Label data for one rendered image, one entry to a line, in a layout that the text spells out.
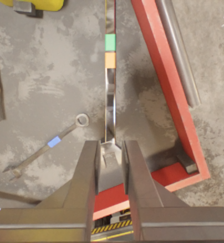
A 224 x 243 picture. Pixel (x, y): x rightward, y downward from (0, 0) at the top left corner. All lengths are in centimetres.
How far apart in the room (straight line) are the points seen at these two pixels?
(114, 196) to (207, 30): 118
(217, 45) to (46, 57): 119
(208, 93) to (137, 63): 111
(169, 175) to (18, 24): 29
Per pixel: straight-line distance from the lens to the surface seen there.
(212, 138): 144
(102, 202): 29
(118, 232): 127
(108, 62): 23
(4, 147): 31
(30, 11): 24
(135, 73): 24
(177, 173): 28
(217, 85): 136
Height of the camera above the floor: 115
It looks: 74 degrees down
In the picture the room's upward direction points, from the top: 177 degrees clockwise
